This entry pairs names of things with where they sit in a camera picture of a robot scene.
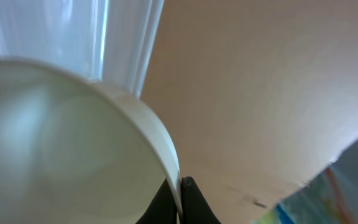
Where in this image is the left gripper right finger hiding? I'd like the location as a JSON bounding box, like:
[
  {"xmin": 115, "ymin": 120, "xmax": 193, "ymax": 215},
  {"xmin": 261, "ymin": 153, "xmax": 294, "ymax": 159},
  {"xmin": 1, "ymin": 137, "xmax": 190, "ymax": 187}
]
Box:
[{"xmin": 181, "ymin": 177, "xmax": 221, "ymax": 224}]

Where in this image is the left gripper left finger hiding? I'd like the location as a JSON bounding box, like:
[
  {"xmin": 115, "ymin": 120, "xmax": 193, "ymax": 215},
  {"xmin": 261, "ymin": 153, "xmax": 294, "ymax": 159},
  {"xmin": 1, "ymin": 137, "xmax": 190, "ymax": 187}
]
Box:
[{"xmin": 136, "ymin": 180, "xmax": 177, "ymax": 224}]

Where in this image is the white bowl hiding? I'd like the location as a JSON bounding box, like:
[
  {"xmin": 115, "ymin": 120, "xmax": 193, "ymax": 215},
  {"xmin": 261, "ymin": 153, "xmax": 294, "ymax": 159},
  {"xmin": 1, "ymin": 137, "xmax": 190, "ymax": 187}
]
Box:
[{"xmin": 0, "ymin": 60, "xmax": 183, "ymax": 223}]

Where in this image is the clear plastic bin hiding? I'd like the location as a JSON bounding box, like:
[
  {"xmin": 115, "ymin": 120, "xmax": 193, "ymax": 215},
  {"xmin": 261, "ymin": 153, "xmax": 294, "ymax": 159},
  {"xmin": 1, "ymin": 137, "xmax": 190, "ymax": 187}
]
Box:
[{"xmin": 0, "ymin": 0, "xmax": 164, "ymax": 97}]

